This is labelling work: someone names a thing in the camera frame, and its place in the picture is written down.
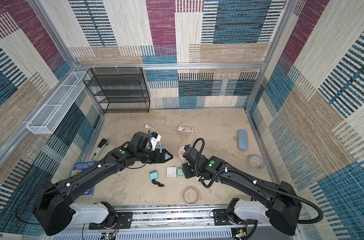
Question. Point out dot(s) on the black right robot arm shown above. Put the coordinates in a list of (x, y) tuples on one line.
[(279, 202)]

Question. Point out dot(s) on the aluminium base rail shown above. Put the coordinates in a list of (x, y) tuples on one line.
[(202, 222)]

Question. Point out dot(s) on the blue fabric glasses case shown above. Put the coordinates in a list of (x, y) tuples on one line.
[(242, 138)]

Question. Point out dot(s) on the blue square power strip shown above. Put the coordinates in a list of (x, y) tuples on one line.
[(161, 149)]

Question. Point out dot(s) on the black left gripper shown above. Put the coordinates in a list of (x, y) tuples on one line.
[(162, 159)]

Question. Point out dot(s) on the green plug adapter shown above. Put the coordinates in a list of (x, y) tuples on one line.
[(180, 172)]

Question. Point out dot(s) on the pink round power strip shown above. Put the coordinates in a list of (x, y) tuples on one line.
[(181, 151)]

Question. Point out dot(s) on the white wire wall basket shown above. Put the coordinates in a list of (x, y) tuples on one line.
[(49, 117)]

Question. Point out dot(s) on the black wire shelf rack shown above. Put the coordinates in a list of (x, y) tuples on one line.
[(118, 90)]

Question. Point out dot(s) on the clear tape roll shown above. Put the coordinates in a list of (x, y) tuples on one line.
[(190, 196)]

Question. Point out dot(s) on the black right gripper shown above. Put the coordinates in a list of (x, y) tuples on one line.
[(187, 172)]

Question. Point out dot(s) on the white square charger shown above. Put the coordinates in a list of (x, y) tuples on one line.
[(171, 173)]

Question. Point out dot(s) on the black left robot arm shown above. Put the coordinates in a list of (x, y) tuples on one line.
[(52, 205)]

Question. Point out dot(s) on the teal charger with black cable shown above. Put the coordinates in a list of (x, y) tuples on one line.
[(154, 177)]

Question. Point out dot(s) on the transparent tape roll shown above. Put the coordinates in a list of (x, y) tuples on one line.
[(255, 163)]

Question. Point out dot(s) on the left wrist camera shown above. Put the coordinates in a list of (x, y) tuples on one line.
[(155, 140)]

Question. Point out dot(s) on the black grey stapler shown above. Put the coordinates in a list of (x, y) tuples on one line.
[(101, 149)]

